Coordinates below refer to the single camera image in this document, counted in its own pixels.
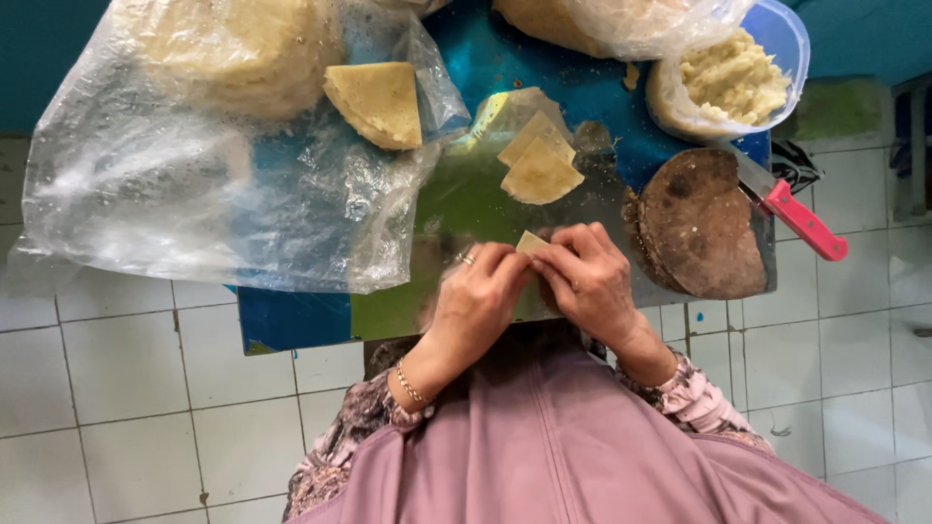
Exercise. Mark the mauve apron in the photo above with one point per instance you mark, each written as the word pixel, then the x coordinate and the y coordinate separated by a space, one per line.
pixel 568 451

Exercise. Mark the round wooden cutting board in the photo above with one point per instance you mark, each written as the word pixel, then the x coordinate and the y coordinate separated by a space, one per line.
pixel 699 225

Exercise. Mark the person's right fingers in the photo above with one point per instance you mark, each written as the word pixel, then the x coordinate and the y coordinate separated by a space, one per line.
pixel 579 251

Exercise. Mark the floral patterned blouse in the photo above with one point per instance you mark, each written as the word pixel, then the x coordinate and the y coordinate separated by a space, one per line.
pixel 342 444

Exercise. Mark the pale dough wrapper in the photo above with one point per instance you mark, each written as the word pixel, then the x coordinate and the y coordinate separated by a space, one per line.
pixel 529 242

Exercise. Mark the black striped cloth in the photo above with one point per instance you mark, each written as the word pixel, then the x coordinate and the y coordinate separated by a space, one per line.
pixel 795 166

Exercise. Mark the mashed potato filling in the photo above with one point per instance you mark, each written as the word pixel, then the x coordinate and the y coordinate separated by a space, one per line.
pixel 732 80

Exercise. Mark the person's right hand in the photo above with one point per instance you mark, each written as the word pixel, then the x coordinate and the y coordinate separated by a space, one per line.
pixel 593 291

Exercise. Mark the quarter-cut stack of dough wrappers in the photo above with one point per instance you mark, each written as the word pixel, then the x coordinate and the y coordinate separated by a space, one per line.
pixel 378 102

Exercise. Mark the large clear plastic bag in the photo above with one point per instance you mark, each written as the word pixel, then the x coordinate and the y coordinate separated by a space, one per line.
pixel 182 189

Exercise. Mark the person's left hand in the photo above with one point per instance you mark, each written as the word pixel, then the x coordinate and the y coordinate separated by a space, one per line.
pixel 470 313

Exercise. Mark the small dough scrap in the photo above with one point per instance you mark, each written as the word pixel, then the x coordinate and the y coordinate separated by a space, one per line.
pixel 630 76

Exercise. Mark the triangular dough wrapper piece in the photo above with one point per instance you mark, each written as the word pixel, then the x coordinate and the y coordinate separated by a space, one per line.
pixel 537 129
pixel 540 175

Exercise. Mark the person's left fingers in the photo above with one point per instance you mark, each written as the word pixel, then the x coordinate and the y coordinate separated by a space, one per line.
pixel 502 262

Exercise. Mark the round stack of dough wrappers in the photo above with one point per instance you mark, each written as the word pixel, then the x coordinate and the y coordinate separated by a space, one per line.
pixel 240 51

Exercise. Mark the clear plastic tub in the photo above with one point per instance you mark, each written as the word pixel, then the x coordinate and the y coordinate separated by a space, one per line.
pixel 790 36

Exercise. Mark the clear bag of dough wrappers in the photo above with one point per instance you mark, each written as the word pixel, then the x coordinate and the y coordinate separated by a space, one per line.
pixel 582 22

